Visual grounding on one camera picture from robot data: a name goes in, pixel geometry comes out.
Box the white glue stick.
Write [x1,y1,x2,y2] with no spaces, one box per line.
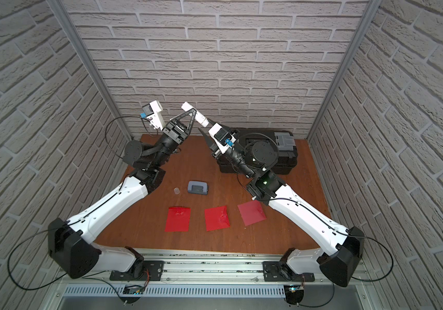
[181,102,210,127]

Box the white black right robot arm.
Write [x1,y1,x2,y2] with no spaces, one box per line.
[204,123,366,288]

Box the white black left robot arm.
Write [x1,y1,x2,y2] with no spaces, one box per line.
[48,107,197,279]

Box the right red envelope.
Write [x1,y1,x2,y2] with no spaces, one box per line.
[238,200,267,226]

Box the red envelope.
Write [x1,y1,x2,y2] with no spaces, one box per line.
[164,207,191,232]
[238,200,267,226]
[205,205,230,232]

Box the middle red envelope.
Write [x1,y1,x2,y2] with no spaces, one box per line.
[205,205,230,232]

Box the left red envelope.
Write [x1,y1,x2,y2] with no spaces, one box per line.
[164,207,191,232]

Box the grey hole punch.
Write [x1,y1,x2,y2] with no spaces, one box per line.
[187,181,209,195]

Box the black plastic toolbox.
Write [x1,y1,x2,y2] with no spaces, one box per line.
[217,128,298,175]

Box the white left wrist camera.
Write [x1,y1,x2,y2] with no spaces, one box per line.
[141,100,165,130]

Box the aluminium left corner post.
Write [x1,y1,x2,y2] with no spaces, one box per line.
[46,0,133,142]

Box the aluminium corner post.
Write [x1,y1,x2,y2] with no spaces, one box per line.
[46,0,133,142]
[306,0,383,140]

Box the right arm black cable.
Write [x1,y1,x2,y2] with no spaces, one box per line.
[236,133,395,309]

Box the aluminium right corner post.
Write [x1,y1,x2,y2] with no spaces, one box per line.
[306,0,383,140]

